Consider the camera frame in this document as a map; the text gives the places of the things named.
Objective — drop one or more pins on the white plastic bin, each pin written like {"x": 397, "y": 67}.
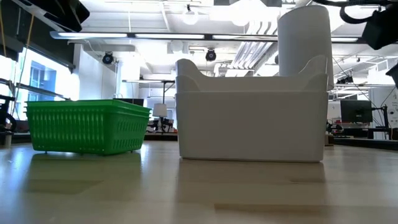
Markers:
{"x": 248, "y": 84}
{"x": 248, "y": 127}

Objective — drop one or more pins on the green plastic basket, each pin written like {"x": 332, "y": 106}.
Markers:
{"x": 81, "y": 130}
{"x": 77, "y": 101}

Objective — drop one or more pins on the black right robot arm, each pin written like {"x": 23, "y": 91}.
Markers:
{"x": 393, "y": 74}

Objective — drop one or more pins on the black computer monitor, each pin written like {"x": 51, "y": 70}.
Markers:
{"x": 356, "y": 111}

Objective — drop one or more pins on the black ceiling spotlight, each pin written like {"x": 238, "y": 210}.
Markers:
{"x": 108, "y": 58}
{"x": 211, "y": 55}

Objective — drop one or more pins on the long ceiling light bar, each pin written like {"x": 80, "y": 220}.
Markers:
{"x": 171, "y": 36}

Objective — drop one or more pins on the small white background lamp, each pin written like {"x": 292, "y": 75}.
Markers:
{"x": 160, "y": 110}

